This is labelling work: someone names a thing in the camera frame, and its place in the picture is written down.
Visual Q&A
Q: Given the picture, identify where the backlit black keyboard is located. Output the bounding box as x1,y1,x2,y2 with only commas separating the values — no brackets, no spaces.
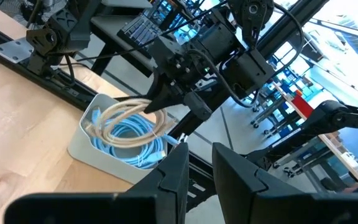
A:
116,14,165,50

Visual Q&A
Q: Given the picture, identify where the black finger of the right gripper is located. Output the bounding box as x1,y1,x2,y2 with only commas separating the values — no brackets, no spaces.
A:
143,75,185,114

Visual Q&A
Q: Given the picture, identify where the light blue ethernet cable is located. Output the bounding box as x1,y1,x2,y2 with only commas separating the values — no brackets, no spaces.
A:
89,107,180,170

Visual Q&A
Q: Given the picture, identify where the red box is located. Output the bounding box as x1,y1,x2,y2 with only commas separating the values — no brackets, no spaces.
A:
290,92,315,119

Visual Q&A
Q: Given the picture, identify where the grey plastic bin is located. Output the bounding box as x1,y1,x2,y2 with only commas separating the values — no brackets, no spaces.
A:
67,92,181,185

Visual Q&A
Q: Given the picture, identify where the silver mounting plate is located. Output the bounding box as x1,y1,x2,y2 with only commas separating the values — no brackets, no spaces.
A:
0,37,34,65

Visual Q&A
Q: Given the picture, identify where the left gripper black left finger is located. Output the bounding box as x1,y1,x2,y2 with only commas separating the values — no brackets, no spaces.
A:
4,142,190,224

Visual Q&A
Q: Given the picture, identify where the grey desk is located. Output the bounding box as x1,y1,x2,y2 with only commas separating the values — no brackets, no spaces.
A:
90,14,167,77

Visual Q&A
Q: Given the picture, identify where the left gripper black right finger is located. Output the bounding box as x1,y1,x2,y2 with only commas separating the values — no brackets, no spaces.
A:
212,142,358,224

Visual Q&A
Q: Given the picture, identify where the beige cable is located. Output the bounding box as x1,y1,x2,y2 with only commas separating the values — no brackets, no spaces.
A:
85,98,176,149

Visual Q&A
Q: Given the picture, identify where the person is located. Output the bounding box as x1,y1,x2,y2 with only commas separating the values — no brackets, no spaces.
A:
0,0,70,30

